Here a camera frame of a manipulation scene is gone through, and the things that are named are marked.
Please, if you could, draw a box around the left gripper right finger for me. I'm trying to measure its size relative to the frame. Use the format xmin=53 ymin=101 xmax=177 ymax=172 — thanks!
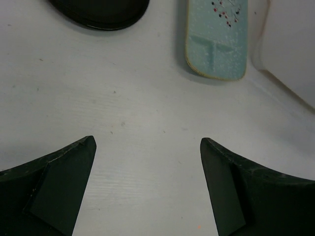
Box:
xmin=200 ymin=138 xmax=315 ymax=236

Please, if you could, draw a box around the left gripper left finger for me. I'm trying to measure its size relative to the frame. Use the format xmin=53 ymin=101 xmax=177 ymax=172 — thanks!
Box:
xmin=0 ymin=136 xmax=96 ymax=236

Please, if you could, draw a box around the black round plate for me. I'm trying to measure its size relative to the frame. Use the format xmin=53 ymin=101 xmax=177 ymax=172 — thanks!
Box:
xmin=50 ymin=0 xmax=150 ymax=31

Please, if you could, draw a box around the white plastic bin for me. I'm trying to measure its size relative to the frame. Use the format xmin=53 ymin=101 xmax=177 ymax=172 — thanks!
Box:
xmin=252 ymin=0 xmax=315 ymax=108

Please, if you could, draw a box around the teal rectangular ceramic plate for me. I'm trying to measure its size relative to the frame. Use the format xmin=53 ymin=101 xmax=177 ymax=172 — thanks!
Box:
xmin=185 ymin=0 xmax=248 ymax=81

